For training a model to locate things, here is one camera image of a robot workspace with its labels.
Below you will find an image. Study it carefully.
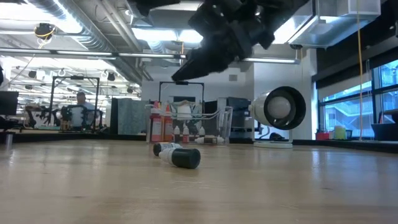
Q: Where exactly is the large red food coloring bottle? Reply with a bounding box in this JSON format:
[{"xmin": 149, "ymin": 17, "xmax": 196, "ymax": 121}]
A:
[{"xmin": 150, "ymin": 100, "xmax": 163, "ymax": 143}]

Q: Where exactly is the green container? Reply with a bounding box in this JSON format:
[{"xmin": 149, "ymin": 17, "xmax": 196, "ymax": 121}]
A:
[{"xmin": 333, "ymin": 124, "xmax": 347, "ymax": 140}]

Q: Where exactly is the yellow black cable coil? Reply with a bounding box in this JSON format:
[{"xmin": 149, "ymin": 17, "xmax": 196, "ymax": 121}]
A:
[{"xmin": 34, "ymin": 22, "xmax": 57, "ymax": 40}]

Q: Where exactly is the white draped equipment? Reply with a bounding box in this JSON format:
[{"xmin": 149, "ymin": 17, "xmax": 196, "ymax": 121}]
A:
[{"xmin": 169, "ymin": 100, "xmax": 200, "ymax": 134}]

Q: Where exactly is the black frame rig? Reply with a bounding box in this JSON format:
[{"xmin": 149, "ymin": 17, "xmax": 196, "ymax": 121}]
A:
[
  {"xmin": 159, "ymin": 81, "xmax": 205, "ymax": 103},
  {"xmin": 51, "ymin": 75, "xmax": 101, "ymax": 133}
]

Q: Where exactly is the person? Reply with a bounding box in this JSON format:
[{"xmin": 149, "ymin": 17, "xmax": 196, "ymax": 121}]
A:
[{"xmin": 72, "ymin": 91, "xmax": 98, "ymax": 129}]

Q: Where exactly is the grey partition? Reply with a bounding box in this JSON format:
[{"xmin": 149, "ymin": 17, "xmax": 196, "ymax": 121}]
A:
[{"xmin": 110, "ymin": 97, "xmax": 150, "ymax": 136}]

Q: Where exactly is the small green dropper bottle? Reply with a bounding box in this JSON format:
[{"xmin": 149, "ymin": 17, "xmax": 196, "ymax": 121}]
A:
[{"xmin": 152, "ymin": 142, "xmax": 183, "ymax": 157}]

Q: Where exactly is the round metal ceiling duct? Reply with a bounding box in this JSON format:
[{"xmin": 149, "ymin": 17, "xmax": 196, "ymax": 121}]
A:
[{"xmin": 26, "ymin": 0, "xmax": 144, "ymax": 83}]

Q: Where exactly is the clear plastic bin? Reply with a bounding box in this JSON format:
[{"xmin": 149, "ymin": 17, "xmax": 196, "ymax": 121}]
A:
[{"xmin": 145, "ymin": 104, "xmax": 234, "ymax": 146}]

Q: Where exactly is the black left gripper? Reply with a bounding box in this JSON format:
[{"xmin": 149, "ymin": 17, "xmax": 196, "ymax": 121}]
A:
[{"xmin": 129, "ymin": 0, "xmax": 181, "ymax": 17}]

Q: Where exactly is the rectangular metal ceiling duct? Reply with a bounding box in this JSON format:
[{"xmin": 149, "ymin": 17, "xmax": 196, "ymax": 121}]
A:
[{"xmin": 273, "ymin": 0, "xmax": 382, "ymax": 50}]

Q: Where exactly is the black cabinet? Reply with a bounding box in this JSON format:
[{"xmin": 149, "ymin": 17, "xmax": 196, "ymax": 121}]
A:
[{"xmin": 217, "ymin": 96, "xmax": 252, "ymax": 139}]

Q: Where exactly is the large orange food coloring bottle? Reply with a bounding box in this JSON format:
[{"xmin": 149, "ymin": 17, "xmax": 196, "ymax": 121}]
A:
[{"xmin": 163, "ymin": 103, "xmax": 174, "ymax": 143}]

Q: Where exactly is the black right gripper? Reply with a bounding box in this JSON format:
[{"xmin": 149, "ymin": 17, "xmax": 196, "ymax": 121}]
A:
[{"xmin": 172, "ymin": 0, "xmax": 308, "ymax": 82}]

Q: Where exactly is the black aluminium table frame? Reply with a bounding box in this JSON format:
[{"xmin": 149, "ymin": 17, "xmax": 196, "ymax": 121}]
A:
[{"xmin": 0, "ymin": 130, "xmax": 398, "ymax": 154}]

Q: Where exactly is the black monitor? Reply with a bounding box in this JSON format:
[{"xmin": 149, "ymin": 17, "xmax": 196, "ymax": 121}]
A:
[{"xmin": 0, "ymin": 90, "xmax": 20, "ymax": 116}]

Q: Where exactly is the black tub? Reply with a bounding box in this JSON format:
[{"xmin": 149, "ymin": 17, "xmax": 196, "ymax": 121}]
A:
[{"xmin": 371, "ymin": 123, "xmax": 398, "ymax": 142}]

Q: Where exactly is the small black dropper bottle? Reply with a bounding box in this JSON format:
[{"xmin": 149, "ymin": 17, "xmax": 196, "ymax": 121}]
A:
[{"xmin": 158, "ymin": 147, "xmax": 201, "ymax": 170}]

